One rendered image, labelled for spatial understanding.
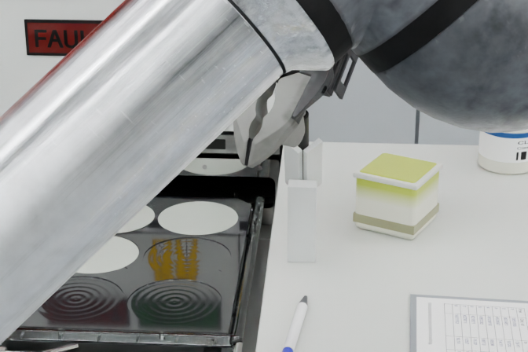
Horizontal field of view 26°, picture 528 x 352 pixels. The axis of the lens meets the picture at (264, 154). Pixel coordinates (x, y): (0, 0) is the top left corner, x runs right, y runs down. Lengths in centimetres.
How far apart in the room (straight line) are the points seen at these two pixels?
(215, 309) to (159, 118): 68
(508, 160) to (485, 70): 83
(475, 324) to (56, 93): 60
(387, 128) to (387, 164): 183
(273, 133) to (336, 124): 210
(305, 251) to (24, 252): 64
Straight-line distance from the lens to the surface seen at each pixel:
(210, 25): 57
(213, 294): 126
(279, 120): 98
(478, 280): 117
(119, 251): 136
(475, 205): 134
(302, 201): 115
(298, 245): 118
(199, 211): 146
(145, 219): 144
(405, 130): 309
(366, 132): 309
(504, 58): 59
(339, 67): 106
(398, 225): 123
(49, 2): 150
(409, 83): 60
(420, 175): 123
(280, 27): 57
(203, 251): 136
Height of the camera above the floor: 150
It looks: 22 degrees down
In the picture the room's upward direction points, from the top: straight up
